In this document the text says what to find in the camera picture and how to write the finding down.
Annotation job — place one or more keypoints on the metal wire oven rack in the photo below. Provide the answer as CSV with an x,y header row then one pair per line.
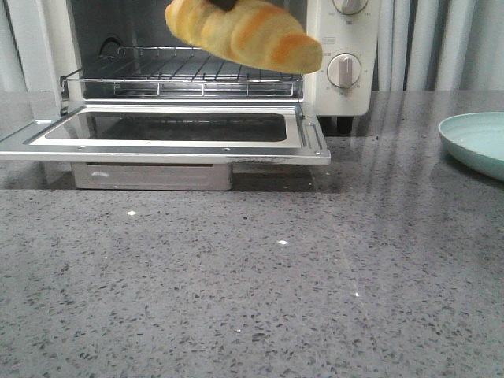
x,y
175,73

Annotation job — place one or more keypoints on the oven glass door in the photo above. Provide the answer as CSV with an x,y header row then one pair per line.
x,y
173,133

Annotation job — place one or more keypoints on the white toaster oven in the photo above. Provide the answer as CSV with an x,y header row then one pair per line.
x,y
89,28

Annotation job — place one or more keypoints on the metal crumb tray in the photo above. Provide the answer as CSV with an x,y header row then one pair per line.
x,y
110,176

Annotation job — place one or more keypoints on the upper oven knob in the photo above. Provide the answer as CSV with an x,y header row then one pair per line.
x,y
349,7

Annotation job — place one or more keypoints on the lower oven knob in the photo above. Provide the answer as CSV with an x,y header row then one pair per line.
x,y
344,71

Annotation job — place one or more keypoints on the croissant bread roll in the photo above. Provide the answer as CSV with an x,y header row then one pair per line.
x,y
253,33

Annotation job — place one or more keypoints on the light green plate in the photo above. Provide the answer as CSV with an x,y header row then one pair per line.
x,y
476,140

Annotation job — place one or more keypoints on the oven knob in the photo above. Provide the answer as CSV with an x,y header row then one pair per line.
x,y
349,7
344,71

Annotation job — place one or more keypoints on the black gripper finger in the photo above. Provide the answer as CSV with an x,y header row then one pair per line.
x,y
225,5

